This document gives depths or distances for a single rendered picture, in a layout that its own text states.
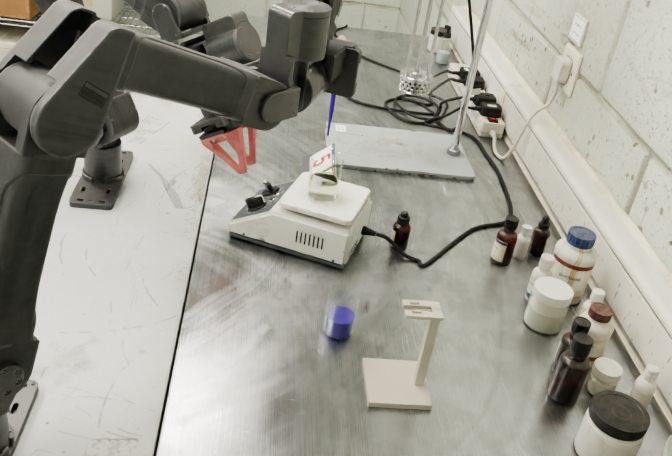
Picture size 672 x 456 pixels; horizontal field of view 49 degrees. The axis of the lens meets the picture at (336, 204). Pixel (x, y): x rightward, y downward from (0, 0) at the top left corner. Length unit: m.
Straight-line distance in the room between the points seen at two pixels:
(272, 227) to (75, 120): 0.54
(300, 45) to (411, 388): 0.44
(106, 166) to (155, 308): 0.34
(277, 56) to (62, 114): 0.29
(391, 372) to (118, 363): 0.34
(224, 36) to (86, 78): 0.44
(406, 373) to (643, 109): 0.58
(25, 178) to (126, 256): 0.48
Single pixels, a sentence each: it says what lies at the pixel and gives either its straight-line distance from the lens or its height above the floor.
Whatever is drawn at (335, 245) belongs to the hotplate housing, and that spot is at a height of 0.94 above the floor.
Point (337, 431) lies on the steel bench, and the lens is 0.90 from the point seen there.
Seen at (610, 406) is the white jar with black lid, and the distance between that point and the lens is 0.95.
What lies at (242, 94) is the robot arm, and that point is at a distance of 0.80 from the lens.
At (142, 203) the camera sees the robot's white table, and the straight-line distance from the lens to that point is 1.28.
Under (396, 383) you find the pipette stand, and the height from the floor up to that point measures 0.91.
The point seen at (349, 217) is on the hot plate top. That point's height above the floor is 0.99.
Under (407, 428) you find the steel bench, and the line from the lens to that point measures 0.93.
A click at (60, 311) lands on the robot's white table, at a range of 1.06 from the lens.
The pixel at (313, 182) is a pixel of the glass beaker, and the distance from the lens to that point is 1.13.
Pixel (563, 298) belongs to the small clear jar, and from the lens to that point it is 1.11.
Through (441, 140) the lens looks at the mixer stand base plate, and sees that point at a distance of 1.63.
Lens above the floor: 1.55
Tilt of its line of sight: 30 degrees down
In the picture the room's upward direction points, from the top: 9 degrees clockwise
